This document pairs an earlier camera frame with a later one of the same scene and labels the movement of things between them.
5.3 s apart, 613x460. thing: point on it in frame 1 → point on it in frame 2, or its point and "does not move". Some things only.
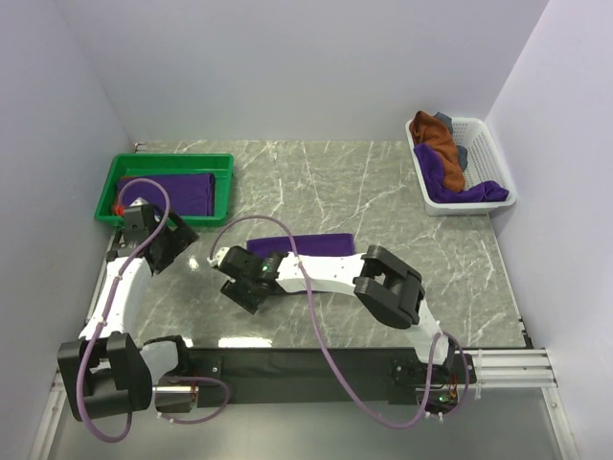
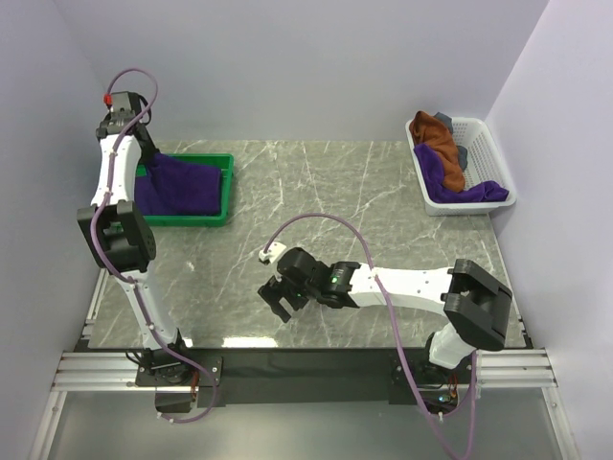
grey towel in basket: [463, 151] does not move
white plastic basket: [486, 162] does not move
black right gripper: [235, 292] → [272, 293]
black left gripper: [181, 238] → [149, 151]
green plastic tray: [220, 165] does not move
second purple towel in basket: [479, 192] does not move
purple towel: [319, 242] → [173, 187]
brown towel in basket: [428, 130] does not move
